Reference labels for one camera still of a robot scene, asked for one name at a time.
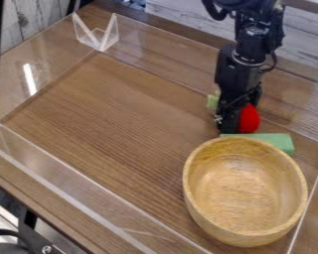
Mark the wooden oval bowl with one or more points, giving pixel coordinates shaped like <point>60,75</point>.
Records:
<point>244,190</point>

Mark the black metal bracket with bolt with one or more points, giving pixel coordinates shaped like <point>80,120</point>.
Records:
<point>37,243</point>

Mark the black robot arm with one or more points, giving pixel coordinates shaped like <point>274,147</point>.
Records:
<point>258,26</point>

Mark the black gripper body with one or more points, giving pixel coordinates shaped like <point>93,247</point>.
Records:
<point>238,72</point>

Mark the clear acrylic corner bracket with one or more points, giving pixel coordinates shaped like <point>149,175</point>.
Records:
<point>97,39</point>

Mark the green rectangular block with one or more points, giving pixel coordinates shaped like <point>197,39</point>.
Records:
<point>279,140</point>

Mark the red knitted strawberry toy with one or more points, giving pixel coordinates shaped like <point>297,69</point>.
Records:
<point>248,117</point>

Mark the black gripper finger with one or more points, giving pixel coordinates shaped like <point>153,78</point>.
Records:
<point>227,113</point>
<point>254,95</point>

